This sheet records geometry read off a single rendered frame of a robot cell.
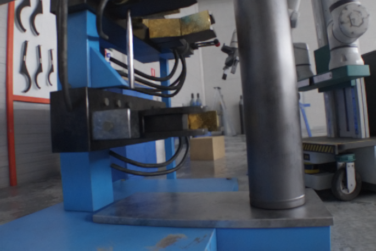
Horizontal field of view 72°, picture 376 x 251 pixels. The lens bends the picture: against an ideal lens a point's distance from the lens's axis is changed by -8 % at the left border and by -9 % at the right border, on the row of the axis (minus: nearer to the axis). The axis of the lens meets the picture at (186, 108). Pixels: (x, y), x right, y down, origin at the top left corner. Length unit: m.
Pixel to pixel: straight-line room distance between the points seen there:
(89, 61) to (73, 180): 0.59
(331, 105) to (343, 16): 0.73
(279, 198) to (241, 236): 0.19
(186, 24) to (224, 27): 11.18
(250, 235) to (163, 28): 0.99
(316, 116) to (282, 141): 11.02
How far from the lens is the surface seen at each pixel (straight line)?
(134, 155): 2.62
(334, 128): 2.05
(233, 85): 11.96
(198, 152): 3.86
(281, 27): 1.09
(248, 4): 1.11
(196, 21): 1.38
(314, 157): 1.72
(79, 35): 1.00
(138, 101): 1.22
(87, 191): 1.31
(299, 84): 1.98
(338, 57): 1.67
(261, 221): 0.97
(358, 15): 1.54
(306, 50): 2.10
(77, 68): 0.98
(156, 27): 1.43
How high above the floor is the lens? 0.46
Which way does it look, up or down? 4 degrees up
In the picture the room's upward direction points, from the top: 4 degrees counter-clockwise
